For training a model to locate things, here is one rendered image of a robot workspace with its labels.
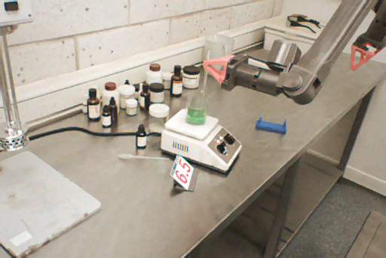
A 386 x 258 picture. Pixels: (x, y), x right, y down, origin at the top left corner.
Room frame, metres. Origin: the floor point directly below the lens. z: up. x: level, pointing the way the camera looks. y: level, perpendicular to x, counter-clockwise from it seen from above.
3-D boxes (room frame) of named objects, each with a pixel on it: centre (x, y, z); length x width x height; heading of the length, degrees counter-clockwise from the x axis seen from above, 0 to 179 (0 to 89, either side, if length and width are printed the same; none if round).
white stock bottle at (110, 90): (1.06, 0.28, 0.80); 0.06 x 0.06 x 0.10
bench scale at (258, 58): (1.68, -0.34, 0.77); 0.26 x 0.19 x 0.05; 51
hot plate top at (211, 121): (0.90, 0.01, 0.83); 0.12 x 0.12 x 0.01; 69
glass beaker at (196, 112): (0.90, 0.00, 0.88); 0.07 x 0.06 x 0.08; 152
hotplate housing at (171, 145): (0.89, -0.02, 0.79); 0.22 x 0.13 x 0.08; 69
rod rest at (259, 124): (1.08, -0.25, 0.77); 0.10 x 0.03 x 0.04; 79
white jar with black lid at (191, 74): (1.35, 0.04, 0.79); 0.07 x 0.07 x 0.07
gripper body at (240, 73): (0.85, -0.11, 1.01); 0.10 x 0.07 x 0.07; 154
